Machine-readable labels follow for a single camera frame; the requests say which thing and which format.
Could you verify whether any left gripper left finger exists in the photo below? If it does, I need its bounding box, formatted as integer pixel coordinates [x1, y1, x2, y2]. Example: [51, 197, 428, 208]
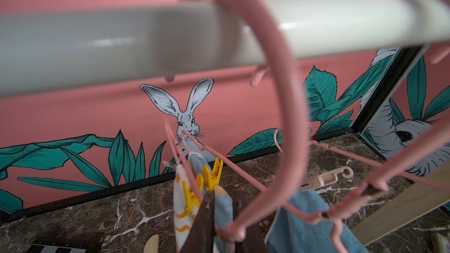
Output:
[179, 191, 215, 253]

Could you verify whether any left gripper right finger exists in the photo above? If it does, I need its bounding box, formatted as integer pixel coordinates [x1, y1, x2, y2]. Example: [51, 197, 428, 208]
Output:
[232, 191, 269, 253]

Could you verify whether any white orange lion towel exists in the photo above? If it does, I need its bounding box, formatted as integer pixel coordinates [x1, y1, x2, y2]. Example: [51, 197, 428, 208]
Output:
[173, 165, 196, 253]

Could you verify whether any yellow clothespin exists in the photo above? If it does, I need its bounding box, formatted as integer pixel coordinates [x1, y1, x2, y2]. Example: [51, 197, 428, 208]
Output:
[183, 174, 204, 218]
[203, 158, 223, 191]

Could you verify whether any pink wire hanger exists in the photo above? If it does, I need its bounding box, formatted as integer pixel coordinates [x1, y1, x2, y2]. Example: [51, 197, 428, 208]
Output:
[215, 0, 450, 253]

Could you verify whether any beige clothespin on hanger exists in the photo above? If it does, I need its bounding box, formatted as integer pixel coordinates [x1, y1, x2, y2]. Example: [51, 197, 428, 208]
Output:
[298, 166, 353, 192]

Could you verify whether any pink hanger middle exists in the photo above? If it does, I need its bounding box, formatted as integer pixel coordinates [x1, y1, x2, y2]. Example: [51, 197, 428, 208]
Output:
[164, 120, 266, 192]

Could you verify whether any pink hanger right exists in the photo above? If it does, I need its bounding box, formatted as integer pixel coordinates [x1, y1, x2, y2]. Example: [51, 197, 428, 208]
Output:
[273, 41, 450, 190]

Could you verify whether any blue towel right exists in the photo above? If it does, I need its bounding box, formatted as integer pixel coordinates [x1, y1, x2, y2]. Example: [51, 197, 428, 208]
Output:
[265, 189, 370, 253]

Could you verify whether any blue towel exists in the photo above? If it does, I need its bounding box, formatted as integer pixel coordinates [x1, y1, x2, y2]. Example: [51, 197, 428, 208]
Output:
[187, 150, 234, 253]
[265, 189, 370, 253]

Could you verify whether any blue towel left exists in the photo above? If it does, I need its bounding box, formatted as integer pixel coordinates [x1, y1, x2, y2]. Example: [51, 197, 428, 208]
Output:
[187, 150, 234, 253]

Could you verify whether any yellow clothespin on blue towel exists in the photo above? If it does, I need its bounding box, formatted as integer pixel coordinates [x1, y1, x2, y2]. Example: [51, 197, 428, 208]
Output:
[203, 158, 223, 191]

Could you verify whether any checkered chess board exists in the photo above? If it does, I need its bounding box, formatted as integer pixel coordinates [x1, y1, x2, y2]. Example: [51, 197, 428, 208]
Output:
[26, 241, 88, 253]

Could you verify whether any small card box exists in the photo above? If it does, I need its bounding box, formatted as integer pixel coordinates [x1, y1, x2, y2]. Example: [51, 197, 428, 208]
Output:
[432, 233, 450, 253]

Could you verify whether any wooden clothes rack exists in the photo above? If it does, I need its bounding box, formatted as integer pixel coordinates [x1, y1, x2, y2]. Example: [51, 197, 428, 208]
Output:
[0, 0, 450, 247]

